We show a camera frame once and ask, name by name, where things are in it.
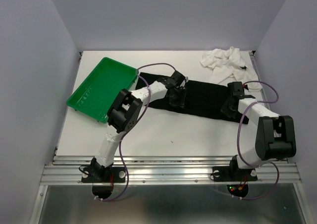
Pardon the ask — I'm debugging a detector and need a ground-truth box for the black t shirt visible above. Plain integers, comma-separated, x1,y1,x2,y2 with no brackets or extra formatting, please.
149,80,242,123

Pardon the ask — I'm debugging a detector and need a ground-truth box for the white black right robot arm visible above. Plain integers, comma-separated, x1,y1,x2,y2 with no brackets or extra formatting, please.
221,96,297,179

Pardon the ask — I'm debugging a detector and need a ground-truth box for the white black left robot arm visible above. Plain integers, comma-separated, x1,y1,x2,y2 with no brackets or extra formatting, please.
79,76,187,183

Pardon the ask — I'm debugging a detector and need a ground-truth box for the white t shirt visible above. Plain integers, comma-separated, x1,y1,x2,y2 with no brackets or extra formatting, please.
200,47,263,91

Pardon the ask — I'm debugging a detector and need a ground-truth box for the green plastic tray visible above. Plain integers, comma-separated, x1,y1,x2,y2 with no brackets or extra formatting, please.
66,57,136,123

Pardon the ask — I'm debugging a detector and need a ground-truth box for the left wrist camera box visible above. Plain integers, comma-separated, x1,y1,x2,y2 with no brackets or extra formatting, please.
170,70,188,87

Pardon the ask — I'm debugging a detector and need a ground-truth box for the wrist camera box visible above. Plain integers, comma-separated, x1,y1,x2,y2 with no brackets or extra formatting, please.
170,70,188,87
227,82,255,100

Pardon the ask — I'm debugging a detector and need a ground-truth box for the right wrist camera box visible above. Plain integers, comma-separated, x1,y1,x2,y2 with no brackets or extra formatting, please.
227,82,255,100

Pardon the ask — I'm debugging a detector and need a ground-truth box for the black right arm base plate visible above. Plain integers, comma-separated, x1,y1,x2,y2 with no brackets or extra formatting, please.
210,166,258,182

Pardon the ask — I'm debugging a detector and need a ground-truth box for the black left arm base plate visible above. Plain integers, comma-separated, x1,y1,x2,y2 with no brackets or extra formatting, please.
81,167,126,183

